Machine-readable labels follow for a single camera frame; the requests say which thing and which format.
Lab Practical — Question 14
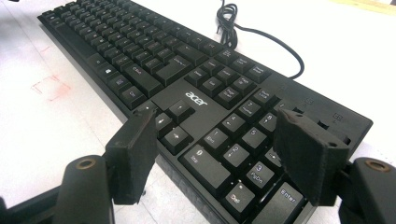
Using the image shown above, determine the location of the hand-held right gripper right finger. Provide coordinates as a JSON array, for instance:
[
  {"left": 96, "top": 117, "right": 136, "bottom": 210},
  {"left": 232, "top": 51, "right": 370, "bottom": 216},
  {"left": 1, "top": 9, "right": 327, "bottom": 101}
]
[{"left": 273, "top": 108, "right": 350, "bottom": 207}]

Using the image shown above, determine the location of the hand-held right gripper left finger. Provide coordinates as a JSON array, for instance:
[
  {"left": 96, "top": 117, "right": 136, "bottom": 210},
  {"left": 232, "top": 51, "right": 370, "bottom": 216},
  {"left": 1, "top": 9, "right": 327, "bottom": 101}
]
[{"left": 105, "top": 107, "right": 159, "bottom": 205}]

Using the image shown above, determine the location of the black computer keyboard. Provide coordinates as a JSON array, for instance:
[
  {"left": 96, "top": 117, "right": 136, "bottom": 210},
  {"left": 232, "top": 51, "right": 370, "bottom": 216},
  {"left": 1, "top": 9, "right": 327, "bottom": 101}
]
[{"left": 36, "top": 0, "right": 375, "bottom": 224}]

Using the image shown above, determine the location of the white board sheet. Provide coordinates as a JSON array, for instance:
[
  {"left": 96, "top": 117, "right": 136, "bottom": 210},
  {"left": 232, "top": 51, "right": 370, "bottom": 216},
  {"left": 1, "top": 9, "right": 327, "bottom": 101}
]
[{"left": 0, "top": 0, "right": 396, "bottom": 224}]

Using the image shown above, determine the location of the black keyboard cable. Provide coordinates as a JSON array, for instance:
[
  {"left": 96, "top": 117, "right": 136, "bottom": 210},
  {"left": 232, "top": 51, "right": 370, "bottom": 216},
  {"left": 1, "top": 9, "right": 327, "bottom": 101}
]
[{"left": 216, "top": 0, "right": 305, "bottom": 80}]

